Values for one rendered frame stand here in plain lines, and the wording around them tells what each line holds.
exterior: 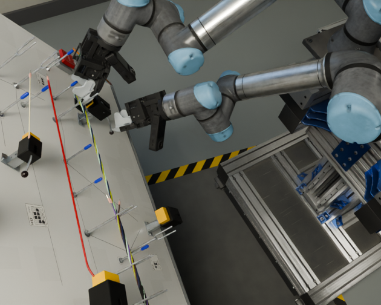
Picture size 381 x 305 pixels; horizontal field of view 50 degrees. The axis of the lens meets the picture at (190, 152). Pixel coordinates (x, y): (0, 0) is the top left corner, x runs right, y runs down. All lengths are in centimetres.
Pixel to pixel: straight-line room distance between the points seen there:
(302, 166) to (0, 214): 179
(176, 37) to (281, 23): 240
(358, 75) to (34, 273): 78
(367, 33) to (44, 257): 108
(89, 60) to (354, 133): 65
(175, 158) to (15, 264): 172
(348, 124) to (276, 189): 129
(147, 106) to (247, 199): 107
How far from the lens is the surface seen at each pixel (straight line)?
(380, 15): 134
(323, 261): 216
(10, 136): 96
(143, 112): 116
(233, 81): 121
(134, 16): 100
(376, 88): 99
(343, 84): 98
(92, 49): 106
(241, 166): 221
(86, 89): 112
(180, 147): 245
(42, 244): 86
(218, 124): 114
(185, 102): 109
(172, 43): 97
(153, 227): 123
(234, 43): 305
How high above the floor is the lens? 210
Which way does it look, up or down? 59 degrees down
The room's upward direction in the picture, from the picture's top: 15 degrees clockwise
